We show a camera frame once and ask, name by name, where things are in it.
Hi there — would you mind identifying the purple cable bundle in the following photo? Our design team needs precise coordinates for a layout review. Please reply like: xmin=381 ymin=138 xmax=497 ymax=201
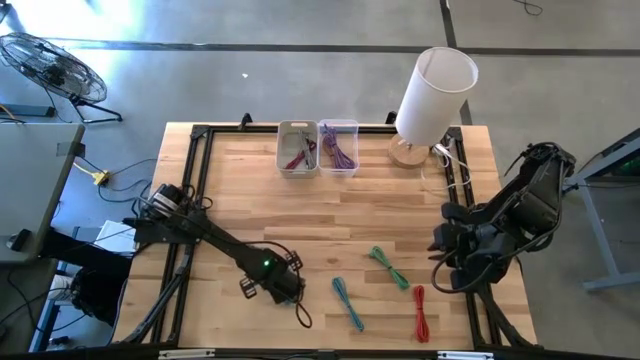
xmin=321 ymin=123 xmax=357 ymax=171

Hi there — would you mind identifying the grey side table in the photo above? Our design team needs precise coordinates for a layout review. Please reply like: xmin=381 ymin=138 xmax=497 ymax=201
xmin=0 ymin=122 xmax=86 ymax=265

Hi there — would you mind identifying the green cable bundle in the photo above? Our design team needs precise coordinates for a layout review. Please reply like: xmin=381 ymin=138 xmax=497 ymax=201
xmin=368 ymin=244 xmax=411 ymax=291

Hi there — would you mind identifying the bright red cable bundle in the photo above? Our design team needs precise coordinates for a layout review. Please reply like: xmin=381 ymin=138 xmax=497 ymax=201
xmin=412 ymin=284 xmax=431 ymax=344

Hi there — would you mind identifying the white lamp cord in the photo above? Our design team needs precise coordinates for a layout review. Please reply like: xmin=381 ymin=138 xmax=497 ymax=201
xmin=419 ymin=142 xmax=474 ymax=194

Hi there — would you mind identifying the grey power strip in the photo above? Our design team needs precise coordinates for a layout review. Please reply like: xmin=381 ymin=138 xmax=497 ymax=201
xmin=0 ymin=103 xmax=56 ymax=120

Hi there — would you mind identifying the white paper sheet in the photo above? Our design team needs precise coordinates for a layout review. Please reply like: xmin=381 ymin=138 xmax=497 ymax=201
xmin=93 ymin=219 xmax=139 ymax=255

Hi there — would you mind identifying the black white braided USB cable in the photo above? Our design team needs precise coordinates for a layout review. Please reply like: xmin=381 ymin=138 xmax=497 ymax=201
xmin=297 ymin=128 xmax=317 ymax=169

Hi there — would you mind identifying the grey metal desk frame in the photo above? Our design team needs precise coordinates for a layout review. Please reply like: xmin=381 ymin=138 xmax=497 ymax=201
xmin=564 ymin=127 xmax=640 ymax=293

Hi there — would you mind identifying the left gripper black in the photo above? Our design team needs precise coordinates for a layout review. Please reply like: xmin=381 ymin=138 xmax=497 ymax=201
xmin=238 ymin=246 xmax=307 ymax=306

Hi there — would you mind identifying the white plastic bin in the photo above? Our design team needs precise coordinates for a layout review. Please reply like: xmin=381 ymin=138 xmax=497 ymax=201
xmin=276 ymin=119 xmax=320 ymax=180

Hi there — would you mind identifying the black floor fan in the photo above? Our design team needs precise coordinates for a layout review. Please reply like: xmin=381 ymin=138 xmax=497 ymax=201
xmin=0 ymin=32 xmax=124 ymax=124

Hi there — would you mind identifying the dark red cable bundle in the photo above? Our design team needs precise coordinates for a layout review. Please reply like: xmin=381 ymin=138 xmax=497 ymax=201
xmin=283 ymin=138 xmax=317 ymax=171

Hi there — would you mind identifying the blue cable bundle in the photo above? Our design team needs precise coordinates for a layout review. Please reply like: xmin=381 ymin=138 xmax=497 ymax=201
xmin=331 ymin=276 xmax=366 ymax=333

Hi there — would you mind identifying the yellow power plug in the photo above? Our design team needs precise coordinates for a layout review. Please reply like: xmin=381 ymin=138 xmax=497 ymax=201
xmin=73 ymin=160 xmax=111 ymax=187

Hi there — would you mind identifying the white label plate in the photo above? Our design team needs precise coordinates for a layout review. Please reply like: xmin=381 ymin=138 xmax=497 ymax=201
xmin=157 ymin=348 xmax=216 ymax=360
xmin=437 ymin=350 xmax=495 ymax=360

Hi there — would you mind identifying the small black device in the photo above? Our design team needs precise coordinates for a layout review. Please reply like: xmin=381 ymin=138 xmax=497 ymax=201
xmin=9 ymin=228 xmax=34 ymax=253

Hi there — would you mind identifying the wooden lamp with white shade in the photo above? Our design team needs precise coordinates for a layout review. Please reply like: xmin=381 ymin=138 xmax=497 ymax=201
xmin=387 ymin=46 xmax=480 ymax=169

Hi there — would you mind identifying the clear plastic bin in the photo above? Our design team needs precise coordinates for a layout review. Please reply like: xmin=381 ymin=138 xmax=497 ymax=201
xmin=316 ymin=118 xmax=360 ymax=179

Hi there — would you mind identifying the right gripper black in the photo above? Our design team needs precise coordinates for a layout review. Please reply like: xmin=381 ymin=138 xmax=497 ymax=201
xmin=427 ymin=201 xmax=507 ymax=294

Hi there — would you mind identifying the black floor cable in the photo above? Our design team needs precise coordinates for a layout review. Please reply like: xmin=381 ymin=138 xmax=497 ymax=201
xmin=510 ymin=0 xmax=544 ymax=17

